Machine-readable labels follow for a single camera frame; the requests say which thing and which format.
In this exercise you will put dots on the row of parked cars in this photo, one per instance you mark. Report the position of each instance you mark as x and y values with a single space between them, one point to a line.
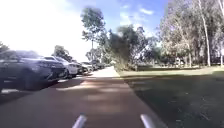
87 66

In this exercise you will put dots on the reddish brown paved path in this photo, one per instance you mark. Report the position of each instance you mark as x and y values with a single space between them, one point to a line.
100 100

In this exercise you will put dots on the white car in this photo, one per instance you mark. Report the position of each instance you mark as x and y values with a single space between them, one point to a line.
68 66

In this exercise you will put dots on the tall thin tree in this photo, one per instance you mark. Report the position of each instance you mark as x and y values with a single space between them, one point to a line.
92 23

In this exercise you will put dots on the tree behind cars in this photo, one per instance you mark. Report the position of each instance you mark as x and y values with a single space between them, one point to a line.
61 51

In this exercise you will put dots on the robot's own part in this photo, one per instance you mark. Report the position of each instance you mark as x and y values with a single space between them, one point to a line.
79 121
147 121

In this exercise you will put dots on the row of trees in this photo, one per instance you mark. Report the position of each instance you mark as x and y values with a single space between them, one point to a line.
173 36

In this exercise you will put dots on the grass verge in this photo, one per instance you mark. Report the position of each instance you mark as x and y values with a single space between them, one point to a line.
180 96

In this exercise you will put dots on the dark grey car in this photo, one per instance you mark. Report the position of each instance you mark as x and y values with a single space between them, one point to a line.
26 68

